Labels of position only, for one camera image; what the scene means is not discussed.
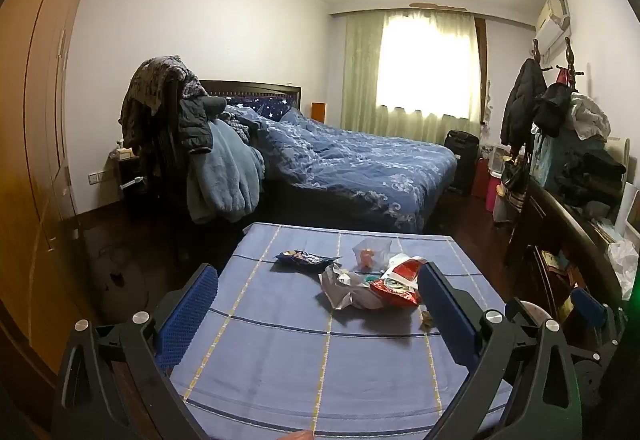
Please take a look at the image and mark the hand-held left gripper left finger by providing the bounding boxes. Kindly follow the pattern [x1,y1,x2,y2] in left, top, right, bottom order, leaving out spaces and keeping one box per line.
[52,264,221,440]

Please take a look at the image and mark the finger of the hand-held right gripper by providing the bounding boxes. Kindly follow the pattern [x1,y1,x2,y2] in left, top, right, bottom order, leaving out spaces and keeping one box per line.
[570,287,613,341]

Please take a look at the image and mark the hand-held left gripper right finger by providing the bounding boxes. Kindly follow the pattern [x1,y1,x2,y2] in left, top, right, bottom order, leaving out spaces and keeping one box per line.
[417,264,583,440]

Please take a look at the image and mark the red and white snack bag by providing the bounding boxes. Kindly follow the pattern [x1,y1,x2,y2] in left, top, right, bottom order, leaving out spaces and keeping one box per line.
[369,254,430,308]

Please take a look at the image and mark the clear plastic bag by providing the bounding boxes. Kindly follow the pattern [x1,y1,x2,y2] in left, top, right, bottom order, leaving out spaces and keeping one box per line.
[351,237,396,271]

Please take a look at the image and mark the silver wrapper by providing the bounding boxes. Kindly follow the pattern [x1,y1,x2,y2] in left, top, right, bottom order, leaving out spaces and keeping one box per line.
[319,262,386,311]

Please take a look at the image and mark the blue snack packet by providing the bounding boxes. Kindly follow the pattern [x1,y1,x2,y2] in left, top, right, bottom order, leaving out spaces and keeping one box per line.
[274,250,342,271]

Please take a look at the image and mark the white round container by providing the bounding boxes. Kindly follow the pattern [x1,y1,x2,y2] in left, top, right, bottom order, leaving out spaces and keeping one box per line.
[520,299,556,321]

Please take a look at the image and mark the white plastic bag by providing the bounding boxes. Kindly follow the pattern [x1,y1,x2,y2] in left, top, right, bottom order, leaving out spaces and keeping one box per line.
[607,240,640,301]

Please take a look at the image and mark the dark wooden dresser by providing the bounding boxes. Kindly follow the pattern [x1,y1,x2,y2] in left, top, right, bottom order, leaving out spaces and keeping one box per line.
[505,180,631,321]

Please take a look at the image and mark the pink bin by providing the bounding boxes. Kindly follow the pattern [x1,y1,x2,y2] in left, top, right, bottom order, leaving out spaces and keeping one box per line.
[486,177,506,213]

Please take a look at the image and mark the red box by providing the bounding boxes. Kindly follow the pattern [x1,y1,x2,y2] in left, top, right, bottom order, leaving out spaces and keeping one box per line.
[472,157,493,199]

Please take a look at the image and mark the teal printed bag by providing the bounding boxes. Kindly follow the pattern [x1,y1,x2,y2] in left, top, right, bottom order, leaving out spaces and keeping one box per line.
[530,130,571,191]

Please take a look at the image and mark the black suitcase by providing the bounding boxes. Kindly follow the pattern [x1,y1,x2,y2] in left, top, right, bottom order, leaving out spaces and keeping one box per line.
[444,130,480,195]

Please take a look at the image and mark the dark nightstand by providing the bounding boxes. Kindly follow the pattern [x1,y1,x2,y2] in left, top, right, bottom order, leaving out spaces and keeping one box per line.
[117,152,151,195]

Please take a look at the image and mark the white drawer unit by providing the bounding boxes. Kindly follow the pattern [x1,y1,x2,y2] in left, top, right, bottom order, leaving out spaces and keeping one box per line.
[482,145,511,181]

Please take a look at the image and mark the blue floral duvet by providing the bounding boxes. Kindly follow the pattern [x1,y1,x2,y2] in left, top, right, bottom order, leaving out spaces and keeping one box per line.
[220,104,458,233]

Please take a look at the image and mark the white cloth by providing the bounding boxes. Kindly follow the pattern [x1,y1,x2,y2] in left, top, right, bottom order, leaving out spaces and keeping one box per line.
[570,92,612,141]

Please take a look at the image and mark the dark puffer jacket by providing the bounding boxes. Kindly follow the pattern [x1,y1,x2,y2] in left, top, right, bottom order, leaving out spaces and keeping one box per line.
[177,94,226,155]

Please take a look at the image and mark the black hanging bag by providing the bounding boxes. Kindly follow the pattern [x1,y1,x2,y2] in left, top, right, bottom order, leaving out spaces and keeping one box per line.
[532,82,573,138]

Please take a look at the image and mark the black hanging coat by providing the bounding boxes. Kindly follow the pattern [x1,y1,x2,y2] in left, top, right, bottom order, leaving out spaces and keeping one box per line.
[500,58,548,148]

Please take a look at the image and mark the blue star-print pillow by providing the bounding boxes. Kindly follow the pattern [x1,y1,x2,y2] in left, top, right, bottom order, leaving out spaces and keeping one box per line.
[225,96,293,121]

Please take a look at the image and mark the grey patterned garment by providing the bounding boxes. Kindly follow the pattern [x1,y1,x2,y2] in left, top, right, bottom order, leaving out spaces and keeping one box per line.
[119,54,208,151]

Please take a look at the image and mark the bed with blue duvet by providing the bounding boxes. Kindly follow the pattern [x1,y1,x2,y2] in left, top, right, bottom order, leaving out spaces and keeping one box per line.
[197,80,426,235]

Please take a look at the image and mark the wooden coat rack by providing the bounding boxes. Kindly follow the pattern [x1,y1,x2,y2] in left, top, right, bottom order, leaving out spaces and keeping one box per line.
[530,37,586,85]

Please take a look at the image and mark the brown wooden wardrobe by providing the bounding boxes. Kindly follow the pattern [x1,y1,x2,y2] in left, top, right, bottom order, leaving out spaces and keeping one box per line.
[0,0,118,391]

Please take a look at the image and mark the pale green curtain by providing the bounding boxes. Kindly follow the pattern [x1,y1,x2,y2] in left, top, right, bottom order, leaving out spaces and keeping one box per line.
[340,10,488,135]

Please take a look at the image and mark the white air conditioner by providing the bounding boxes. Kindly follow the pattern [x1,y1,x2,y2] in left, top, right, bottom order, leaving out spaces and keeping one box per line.
[535,0,572,58]

